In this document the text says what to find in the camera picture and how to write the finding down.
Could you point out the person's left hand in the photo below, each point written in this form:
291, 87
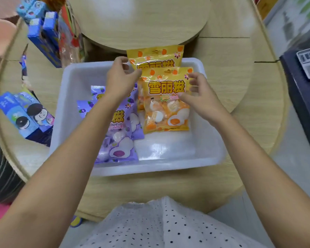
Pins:
120, 82

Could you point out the person's right hand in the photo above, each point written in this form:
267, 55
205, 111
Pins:
204, 103

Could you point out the orange marshmallow packets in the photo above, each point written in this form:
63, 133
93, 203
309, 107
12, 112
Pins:
165, 111
155, 52

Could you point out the white plastic bin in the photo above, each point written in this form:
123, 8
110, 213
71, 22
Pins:
75, 82

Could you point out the dark grey hook shelf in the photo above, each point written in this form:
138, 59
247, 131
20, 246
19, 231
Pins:
307, 105

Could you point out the person's right forearm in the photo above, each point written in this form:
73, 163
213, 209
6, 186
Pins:
268, 178

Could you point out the person's left forearm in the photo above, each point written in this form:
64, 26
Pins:
56, 178

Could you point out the clear bag with red label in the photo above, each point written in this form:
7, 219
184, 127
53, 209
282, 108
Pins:
71, 43

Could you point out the dark blue carton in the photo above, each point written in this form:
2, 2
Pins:
50, 25
44, 51

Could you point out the blue cartoon face box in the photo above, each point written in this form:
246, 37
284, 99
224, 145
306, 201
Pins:
38, 113

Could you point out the tall cartoon figure box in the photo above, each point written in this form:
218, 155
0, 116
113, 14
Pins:
24, 72

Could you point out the orange carton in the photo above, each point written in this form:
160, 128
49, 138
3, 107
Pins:
51, 2

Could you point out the blue cookie picture box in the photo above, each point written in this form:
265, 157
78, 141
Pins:
15, 116

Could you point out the light blue carton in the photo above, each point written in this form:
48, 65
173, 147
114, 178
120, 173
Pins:
24, 5
36, 10

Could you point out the yellow standing banner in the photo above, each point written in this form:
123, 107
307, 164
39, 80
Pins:
267, 5

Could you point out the pink plastic basin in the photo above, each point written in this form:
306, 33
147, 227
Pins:
2, 6
1, 38

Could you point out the white black-dotted shirt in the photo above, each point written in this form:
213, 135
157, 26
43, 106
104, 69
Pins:
170, 227

